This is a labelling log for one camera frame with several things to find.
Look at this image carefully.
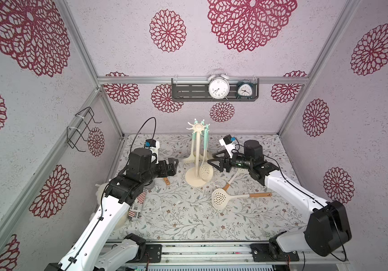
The cream skimmer round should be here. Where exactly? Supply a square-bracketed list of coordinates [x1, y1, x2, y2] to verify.
[194, 119, 205, 164]

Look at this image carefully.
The lone skimmer orange handle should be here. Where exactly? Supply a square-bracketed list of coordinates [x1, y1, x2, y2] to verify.
[163, 177, 170, 186]

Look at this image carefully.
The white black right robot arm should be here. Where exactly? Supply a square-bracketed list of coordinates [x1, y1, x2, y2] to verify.
[208, 137, 352, 260]

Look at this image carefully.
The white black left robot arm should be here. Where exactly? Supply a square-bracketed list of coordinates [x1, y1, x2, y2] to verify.
[46, 148, 179, 271]

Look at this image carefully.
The cream skimmer behind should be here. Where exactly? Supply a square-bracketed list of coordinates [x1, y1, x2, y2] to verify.
[223, 169, 240, 191]

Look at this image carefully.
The cream utensil rack stand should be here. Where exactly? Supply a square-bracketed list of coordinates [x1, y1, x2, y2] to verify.
[183, 119, 213, 187]

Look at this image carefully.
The cream skimmer edge-on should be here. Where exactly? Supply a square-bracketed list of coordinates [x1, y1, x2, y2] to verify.
[212, 189, 272, 210]

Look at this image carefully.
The flag pattern packet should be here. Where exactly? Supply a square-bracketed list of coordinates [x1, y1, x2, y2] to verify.
[128, 191, 147, 221]

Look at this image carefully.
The white teddy bear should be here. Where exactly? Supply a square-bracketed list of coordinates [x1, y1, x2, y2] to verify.
[95, 182, 128, 231]

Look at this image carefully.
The white alarm clock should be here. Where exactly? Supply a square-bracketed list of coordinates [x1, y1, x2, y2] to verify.
[207, 69, 230, 99]

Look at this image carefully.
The dark green alarm clock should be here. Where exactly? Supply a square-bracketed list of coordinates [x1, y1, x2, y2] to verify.
[236, 80, 254, 99]

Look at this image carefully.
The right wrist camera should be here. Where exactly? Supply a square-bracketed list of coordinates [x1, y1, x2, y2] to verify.
[219, 134, 236, 158]

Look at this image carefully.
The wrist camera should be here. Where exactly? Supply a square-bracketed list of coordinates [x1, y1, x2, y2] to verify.
[219, 134, 236, 158]
[144, 139, 160, 164]

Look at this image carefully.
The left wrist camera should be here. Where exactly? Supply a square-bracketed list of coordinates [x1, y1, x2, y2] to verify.
[144, 139, 160, 164]

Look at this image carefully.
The grey wall shelf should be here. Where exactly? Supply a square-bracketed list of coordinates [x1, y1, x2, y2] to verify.
[171, 78, 259, 102]

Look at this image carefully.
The metal base rail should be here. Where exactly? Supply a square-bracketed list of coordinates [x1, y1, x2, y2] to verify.
[120, 241, 352, 271]

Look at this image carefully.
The black wire wall rack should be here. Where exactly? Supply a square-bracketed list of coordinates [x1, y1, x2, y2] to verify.
[66, 106, 101, 152]

